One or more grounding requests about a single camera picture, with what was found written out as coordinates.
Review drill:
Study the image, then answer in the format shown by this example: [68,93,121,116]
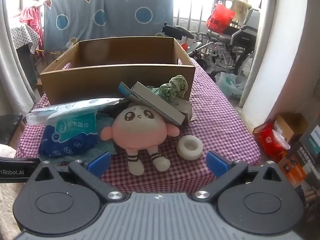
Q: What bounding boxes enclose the white polka dot cloth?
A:
[11,25,41,54]

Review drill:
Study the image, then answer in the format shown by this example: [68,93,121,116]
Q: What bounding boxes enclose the red plastic bag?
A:
[205,3,236,34]

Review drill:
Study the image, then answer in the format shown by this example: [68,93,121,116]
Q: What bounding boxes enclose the teal wet wipes packet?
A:
[39,112,100,158]

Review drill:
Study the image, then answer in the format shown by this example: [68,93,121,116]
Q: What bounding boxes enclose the orange black carton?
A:
[278,154,307,188]

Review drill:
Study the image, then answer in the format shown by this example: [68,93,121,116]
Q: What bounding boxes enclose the white foam ring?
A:
[176,135,203,160]

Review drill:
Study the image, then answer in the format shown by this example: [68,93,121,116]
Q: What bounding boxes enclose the green knitted cloth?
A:
[147,75,188,103]

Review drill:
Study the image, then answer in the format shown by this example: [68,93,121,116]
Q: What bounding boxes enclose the black stool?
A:
[0,112,24,148]

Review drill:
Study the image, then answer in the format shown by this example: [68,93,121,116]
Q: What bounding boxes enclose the pink plush doll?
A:
[100,102,180,176]

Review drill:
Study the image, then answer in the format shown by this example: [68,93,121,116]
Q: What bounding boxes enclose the pink checkered tablecloth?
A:
[15,57,262,200]

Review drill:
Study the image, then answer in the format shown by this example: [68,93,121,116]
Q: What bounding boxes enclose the blue blanket with circles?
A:
[44,0,175,53]

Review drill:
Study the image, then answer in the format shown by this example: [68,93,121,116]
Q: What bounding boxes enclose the grey curtain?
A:
[0,0,37,117]

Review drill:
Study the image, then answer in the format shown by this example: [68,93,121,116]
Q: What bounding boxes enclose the dark printed carton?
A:
[291,112,320,188]

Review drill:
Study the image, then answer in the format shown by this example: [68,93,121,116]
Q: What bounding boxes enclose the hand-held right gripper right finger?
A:
[192,151,288,203]

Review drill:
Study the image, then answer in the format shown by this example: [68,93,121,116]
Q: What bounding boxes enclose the dark cabinet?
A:
[16,44,38,90]

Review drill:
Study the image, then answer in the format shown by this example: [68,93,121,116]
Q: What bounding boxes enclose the yellow bamboo stick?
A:
[36,50,63,56]

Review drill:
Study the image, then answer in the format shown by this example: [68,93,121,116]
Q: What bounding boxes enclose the small brown carton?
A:
[274,112,309,143]

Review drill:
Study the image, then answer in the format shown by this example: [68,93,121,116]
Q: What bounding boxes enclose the teal quilted towel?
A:
[54,112,119,164]

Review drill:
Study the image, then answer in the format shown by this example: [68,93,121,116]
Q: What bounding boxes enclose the grey carton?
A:
[130,81,193,126]

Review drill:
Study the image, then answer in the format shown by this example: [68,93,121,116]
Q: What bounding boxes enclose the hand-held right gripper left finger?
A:
[31,152,125,203]

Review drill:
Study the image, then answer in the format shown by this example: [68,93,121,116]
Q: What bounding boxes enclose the brown cardboard box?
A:
[39,36,196,105]

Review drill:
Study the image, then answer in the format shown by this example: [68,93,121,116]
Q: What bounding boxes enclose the metal window railing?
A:
[174,0,220,30]

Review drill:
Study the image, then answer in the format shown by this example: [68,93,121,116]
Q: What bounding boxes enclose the wheelchair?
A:
[187,7,260,77]

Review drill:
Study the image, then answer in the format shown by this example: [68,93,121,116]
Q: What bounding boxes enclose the red carton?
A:
[252,121,288,163]

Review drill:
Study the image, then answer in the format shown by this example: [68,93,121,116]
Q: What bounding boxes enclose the beige towel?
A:
[232,0,252,23]

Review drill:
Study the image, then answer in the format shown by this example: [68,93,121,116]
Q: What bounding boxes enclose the pink garments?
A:
[19,5,44,48]

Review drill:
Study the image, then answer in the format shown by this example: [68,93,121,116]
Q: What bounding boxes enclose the green plastic bag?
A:
[218,72,247,99]

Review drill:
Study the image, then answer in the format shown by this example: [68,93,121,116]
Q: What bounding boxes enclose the black padded seat frame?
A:
[161,22,200,47]

